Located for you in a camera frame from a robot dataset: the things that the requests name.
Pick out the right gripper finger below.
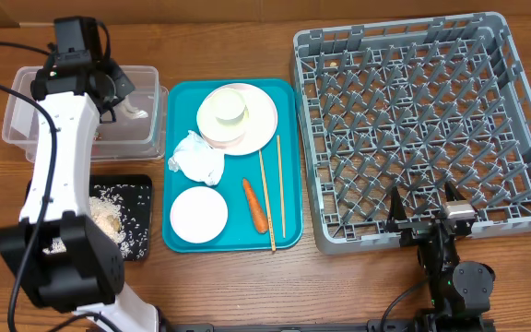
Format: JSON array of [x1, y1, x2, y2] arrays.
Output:
[[387, 186, 407, 223], [444, 181, 465, 202]]

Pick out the white tissue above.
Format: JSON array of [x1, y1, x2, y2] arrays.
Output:
[[167, 130, 225, 186]]

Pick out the white paper cup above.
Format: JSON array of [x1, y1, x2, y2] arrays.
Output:
[[210, 88, 246, 125]]

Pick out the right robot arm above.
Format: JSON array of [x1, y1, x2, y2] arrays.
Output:
[[368, 182, 496, 332]]

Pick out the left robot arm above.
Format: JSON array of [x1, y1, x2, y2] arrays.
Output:
[[0, 60, 169, 331]]

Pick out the clear plastic bin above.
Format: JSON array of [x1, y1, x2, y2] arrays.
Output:
[[2, 65, 169, 162]]

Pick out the grey dish rack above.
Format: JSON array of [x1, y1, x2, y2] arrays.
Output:
[[292, 12, 531, 255]]

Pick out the white upturned bowl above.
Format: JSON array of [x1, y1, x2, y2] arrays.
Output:
[[196, 88, 249, 143]]

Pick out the black plastic tray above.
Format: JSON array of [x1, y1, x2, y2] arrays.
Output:
[[19, 175, 152, 265]]

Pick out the food scraps and rice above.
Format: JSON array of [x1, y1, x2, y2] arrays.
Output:
[[41, 184, 152, 259]]

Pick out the left wooden chopstick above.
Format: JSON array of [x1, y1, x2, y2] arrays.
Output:
[[258, 149, 277, 252]]

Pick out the orange carrot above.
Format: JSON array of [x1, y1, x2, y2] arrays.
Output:
[[242, 178, 268, 234]]

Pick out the teal plastic tray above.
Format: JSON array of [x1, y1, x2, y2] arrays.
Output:
[[162, 78, 303, 254]]

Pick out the large pink plate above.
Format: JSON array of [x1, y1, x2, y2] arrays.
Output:
[[198, 83, 277, 156]]

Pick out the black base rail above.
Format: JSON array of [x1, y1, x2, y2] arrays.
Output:
[[161, 319, 496, 332]]

